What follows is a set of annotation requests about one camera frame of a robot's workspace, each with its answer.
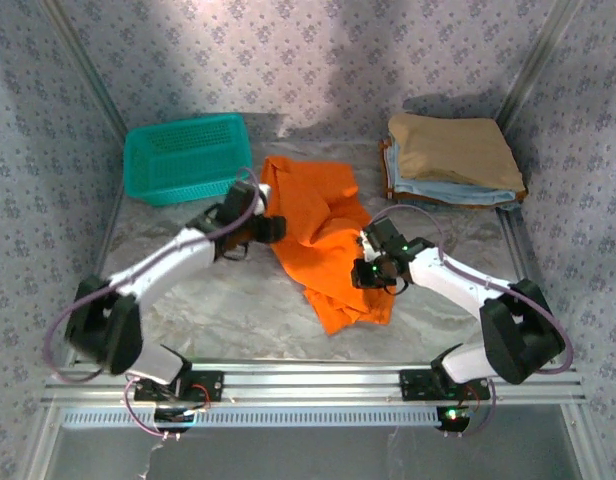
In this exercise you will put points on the orange trousers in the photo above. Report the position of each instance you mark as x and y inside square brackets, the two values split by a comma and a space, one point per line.
[313, 240]

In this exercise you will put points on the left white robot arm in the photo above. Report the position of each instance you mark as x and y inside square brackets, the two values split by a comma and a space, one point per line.
[163, 260]

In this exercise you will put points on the brown folded trousers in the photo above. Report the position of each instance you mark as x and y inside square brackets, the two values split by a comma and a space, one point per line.
[385, 185]

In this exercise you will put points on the light blue folded trousers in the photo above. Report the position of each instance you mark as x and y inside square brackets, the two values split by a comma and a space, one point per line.
[448, 192]

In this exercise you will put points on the blue denim folded trousers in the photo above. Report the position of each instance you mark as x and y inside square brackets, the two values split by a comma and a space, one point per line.
[510, 205]

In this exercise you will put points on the tan folded trousers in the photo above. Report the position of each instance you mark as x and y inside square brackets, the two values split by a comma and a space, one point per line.
[453, 145]

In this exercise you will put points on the teal plastic basket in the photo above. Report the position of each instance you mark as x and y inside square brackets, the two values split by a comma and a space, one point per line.
[188, 150]

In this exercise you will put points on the right base controller board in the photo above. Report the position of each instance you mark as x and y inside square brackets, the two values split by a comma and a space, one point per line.
[453, 417]

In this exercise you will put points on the base controller board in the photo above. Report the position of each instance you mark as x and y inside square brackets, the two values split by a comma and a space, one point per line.
[453, 417]
[173, 416]

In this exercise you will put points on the left base controller board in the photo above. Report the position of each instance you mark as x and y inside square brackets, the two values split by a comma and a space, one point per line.
[173, 416]

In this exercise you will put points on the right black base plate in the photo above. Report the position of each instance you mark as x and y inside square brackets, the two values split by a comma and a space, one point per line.
[413, 385]

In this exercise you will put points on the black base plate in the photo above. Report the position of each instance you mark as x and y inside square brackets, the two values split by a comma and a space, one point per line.
[413, 385]
[213, 382]

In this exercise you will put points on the aluminium table side rail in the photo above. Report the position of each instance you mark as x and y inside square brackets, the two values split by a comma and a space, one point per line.
[513, 240]
[110, 225]

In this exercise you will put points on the long aluminium base rail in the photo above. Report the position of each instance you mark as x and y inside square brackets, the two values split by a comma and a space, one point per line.
[313, 382]

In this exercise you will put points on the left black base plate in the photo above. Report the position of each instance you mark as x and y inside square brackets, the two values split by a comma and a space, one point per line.
[213, 382]

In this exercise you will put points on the aluminium upright frame post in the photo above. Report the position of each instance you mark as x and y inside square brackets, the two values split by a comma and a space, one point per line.
[538, 55]
[83, 65]

